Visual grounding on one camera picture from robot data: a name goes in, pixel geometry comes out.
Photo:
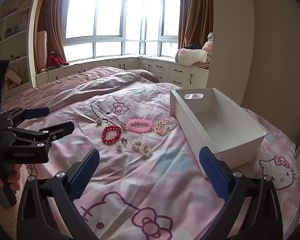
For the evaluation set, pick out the brown curtain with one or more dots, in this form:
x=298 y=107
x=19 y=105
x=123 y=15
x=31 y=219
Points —
x=52 y=17
x=197 y=12

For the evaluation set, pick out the bay window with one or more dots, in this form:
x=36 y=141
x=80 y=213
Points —
x=107 y=10

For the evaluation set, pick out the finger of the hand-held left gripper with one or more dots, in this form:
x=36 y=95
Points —
x=37 y=111
x=60 y=129

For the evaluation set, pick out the pink cartoon cat duvet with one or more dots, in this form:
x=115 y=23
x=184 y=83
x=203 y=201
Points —
x=152 y=192

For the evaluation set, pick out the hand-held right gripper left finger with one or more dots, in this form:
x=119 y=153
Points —
x=86 y=175

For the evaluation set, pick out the dark clothes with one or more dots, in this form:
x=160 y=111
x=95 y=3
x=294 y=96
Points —
x=193 y=46

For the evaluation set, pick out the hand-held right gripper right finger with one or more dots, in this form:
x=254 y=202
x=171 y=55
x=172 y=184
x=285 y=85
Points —
x=213 y=175

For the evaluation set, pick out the red plush toy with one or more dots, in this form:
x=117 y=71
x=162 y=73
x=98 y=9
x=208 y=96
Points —
x=55 y=60

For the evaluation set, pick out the pink clothes pile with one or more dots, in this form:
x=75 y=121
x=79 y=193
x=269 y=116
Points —
x=208 y=47

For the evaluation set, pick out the cream pitcher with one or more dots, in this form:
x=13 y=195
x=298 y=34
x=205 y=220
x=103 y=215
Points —
x=13 y=75

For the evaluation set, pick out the pearl and gold earring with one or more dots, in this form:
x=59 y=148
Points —
x=146 y=151

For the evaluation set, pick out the pink upright panel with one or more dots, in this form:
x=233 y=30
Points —
x=42 y=50

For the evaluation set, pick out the white wall shelf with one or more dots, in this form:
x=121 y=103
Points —
x=5 y=22

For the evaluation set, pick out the rolled cream blanket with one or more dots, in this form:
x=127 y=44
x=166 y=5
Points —
x=190 y=56

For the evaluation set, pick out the white storage box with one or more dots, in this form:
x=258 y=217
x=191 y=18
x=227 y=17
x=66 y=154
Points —
x=215 y=120

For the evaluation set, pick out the mauve blanket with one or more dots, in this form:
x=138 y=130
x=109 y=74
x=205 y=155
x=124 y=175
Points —
x=130 y=75

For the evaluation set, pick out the cream window cabinet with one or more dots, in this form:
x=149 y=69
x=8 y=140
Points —
x=165 y=70

